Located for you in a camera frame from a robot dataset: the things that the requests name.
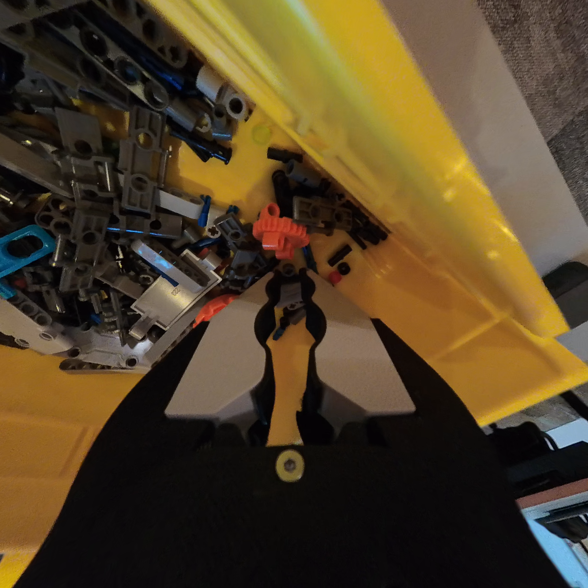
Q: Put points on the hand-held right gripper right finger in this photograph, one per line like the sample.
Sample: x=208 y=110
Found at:
x=363 y=372

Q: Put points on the pile of building block parts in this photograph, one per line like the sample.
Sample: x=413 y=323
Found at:
x=119 y=211

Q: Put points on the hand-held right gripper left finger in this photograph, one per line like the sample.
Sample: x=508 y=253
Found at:
x=220 y=377

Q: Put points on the yellow plastic bin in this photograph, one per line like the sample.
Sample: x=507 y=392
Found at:
x=413 y=276

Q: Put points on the orange toothed gear piece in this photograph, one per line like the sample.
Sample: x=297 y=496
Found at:
x=276 y=230

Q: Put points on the teal paddle piece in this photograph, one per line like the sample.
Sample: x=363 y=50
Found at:
x=23 y=248

